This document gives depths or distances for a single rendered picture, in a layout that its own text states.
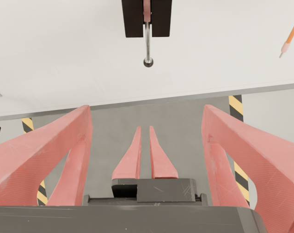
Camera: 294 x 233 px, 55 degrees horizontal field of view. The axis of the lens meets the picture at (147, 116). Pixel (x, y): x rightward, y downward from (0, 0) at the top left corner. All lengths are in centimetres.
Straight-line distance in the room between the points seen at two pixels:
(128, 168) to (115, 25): 21
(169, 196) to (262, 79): 33
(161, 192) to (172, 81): 28
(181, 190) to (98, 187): 138
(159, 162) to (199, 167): 123
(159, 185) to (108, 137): 126
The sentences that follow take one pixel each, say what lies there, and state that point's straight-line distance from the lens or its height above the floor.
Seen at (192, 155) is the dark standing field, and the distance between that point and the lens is 146.
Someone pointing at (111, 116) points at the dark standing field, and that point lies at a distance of 146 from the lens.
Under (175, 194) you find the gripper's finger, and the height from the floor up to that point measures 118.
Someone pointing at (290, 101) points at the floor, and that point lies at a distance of 148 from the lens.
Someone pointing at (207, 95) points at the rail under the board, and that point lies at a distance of 53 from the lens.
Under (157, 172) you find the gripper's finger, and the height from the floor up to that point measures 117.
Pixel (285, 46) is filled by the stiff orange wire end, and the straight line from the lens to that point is 29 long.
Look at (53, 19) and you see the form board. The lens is 40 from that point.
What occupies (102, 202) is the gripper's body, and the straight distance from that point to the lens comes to 24.
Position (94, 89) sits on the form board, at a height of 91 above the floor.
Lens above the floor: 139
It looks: 77 degrees down
